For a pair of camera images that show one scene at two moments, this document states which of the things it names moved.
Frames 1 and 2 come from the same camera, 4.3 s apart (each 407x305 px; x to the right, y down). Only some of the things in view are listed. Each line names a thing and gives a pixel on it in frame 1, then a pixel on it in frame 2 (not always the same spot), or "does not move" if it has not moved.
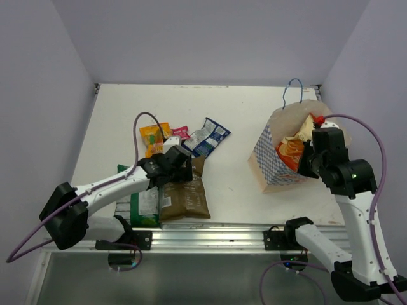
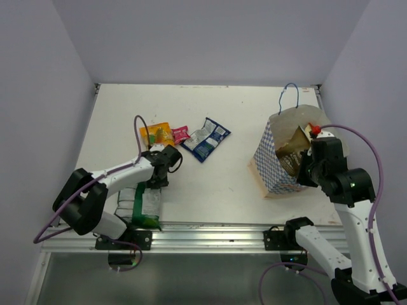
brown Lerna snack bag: [185, 199] -> [289, 155]
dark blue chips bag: [202, 142] does not move
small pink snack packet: [182, 131] does not move
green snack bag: [142, 210] does not move
